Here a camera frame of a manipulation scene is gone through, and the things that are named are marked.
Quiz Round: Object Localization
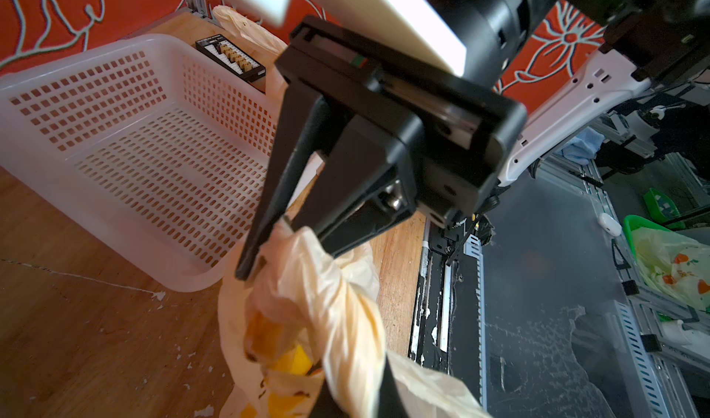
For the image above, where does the banana print plastic bag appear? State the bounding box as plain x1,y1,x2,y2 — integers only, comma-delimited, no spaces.
212,6,288,107

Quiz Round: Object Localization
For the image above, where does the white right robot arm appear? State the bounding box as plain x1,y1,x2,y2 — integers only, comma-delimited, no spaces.
235,0,709,280

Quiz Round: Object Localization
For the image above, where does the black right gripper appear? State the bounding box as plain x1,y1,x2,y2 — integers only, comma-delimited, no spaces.
235,17,527,281

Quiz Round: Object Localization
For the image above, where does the printed bag outside cell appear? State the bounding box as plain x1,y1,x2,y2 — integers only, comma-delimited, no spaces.
635,230,709,313

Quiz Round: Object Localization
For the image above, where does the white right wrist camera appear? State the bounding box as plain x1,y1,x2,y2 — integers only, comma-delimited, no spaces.
229,0,467,77

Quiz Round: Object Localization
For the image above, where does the plain translucent plastic bag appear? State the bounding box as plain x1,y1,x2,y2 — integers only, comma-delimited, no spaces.
218,219,484,417

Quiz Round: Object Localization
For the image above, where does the pink perforated plastic basket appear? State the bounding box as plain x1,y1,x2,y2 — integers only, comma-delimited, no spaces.
1,34,279,292

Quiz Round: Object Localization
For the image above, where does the green bin outside cell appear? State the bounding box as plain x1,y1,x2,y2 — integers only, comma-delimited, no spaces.
622,188,686,257

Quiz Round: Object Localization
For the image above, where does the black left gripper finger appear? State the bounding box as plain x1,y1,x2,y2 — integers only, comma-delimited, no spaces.
309,360,409,418

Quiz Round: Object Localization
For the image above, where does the black remote with buttons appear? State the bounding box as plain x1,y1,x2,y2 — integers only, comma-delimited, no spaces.
195,34,266,83

